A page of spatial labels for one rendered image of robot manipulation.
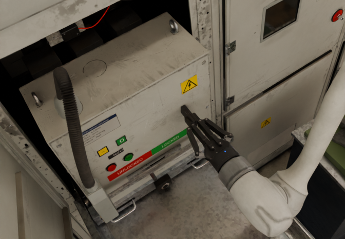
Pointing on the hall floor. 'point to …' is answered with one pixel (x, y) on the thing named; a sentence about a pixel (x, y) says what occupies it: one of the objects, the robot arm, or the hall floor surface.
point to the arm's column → (321, 203)
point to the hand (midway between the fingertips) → (189, 116)
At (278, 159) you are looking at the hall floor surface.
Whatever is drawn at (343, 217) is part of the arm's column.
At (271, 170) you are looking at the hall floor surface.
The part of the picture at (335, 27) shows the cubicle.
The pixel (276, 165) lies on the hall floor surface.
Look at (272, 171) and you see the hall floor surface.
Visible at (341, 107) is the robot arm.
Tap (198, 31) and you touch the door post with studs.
